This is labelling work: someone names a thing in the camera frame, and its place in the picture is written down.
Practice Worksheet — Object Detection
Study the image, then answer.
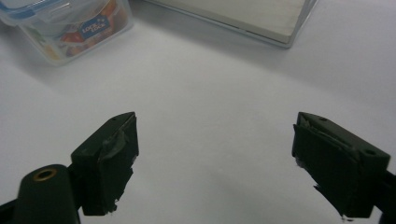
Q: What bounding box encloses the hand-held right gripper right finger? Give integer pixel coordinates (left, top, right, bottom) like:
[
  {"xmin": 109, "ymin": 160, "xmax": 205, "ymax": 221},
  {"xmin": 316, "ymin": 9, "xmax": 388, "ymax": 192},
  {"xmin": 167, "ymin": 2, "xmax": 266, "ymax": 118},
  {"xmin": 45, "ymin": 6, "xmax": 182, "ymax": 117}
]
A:
[{"xmin": 291, "ymin": 111, "xmax": 391, "ymax": 219}]

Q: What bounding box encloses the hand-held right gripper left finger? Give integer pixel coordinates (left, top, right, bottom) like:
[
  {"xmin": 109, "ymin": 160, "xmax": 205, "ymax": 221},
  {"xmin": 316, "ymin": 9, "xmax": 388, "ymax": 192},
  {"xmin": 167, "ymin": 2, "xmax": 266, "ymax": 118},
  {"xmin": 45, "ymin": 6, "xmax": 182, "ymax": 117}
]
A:
[{"xmin": 70, "ymin": 111, "xmax": 140, "ymax": 217}]

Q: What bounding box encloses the clear plastic food container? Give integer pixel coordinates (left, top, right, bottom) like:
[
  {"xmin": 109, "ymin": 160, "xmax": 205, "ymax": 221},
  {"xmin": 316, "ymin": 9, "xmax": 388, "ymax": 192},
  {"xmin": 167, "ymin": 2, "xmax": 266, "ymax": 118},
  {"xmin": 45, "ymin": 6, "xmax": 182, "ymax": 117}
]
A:
[{"xmin": 0, "ymin": 0, "xmax": 134, "ymax": 67}]

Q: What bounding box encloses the clear box with white contents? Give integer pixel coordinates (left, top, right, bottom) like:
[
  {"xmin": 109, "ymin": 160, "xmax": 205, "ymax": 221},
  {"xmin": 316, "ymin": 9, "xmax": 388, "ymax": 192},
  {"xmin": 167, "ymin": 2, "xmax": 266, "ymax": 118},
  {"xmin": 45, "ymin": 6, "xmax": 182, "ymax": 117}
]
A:
[{"xmin": 143, "ymin": 0, "xmax": 319, "ymax": 49}]

